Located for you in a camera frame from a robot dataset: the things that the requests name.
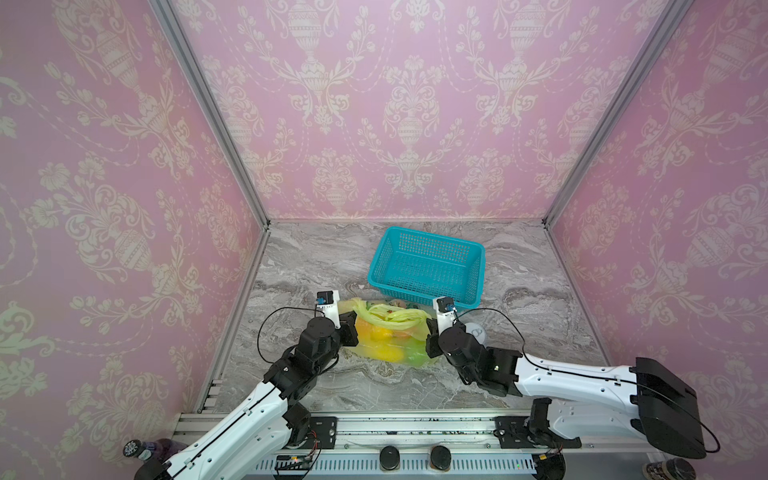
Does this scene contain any yellow-green plastic bag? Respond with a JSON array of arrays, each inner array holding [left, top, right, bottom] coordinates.
[[339, 298, 433, 368]]

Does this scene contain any yellow toy fruit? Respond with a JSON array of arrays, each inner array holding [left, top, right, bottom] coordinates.
[[367, 326, 404, 363]]

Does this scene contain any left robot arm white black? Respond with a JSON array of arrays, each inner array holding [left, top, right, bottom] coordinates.
[[123, 311, 358, 479]]

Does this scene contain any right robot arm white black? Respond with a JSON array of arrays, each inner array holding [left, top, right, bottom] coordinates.
[[426, 319, 708, 459]]

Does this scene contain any green toy fruit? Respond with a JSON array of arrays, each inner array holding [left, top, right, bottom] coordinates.
[[403, 339, 430, 367]]

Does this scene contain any small white round object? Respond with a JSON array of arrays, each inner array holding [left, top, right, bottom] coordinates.
[[465, 322, 487, 345]]

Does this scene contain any teal plastic basket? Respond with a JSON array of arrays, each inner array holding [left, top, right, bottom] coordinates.
[[368, 226, 486, 310]]

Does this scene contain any black knob right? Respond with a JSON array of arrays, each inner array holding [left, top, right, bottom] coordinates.
[[429, 445, 452, 472]]

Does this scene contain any black knob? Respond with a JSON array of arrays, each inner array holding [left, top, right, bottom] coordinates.
[[379, 445, 401, 472], [429, 445, 452, 472]]

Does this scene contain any black knob left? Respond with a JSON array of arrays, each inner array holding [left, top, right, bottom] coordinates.
[[379, 445, 401, 472]]

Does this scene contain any purple bottle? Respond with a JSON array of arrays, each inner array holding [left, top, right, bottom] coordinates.
[[122, 438, 187, 462]]

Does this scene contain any dark jar bottom right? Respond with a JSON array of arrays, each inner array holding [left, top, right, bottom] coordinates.
[[641, 458, 697, 480]]

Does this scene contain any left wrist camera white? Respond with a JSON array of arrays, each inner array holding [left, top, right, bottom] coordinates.
[[315, 290, 340, 321]]

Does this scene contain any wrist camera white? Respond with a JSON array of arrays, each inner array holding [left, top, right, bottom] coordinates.
[[315, 290, 340, 321], [433, 296, 457, 335]]

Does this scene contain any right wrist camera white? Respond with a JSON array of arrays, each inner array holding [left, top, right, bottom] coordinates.
[[433, 296, 457, 335]]

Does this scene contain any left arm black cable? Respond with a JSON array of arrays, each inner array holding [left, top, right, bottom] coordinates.
[[256, 305, 328, 367]]

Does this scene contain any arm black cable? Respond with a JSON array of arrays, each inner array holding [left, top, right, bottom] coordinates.
[[256, 305, 328, 367], [455, 307, 721, 455]]

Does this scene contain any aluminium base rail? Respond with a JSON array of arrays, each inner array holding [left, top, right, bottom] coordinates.
[[171, 409, 671, 479]]

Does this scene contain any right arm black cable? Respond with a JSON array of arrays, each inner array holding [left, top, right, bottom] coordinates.
[[455, 307, 721, 455]]

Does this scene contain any circuit board with wires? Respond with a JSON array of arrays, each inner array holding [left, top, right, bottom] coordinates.
[[275, 455, 315, 472]]

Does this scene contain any aluminium frame post left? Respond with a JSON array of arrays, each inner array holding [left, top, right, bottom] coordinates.
[[148, 0, 270, 230]]

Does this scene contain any aluminium frame post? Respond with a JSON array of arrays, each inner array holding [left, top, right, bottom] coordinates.
[[542, 0, 693, 233], [148, 0, 270, 230]]

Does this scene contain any aluminium frame post right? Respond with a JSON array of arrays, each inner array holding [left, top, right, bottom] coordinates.
[[542, 0, 693, 233]]

